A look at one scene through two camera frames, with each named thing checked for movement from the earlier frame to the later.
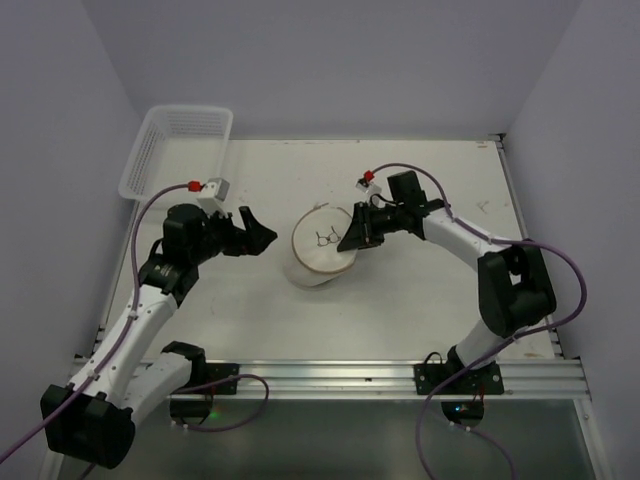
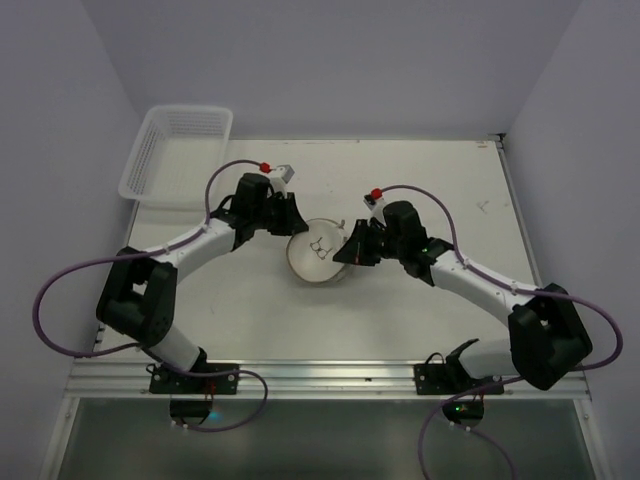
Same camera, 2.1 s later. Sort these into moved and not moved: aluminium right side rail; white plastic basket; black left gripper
Moved: black left gripper
Not moved: white plastic basket; aluminium right side rail
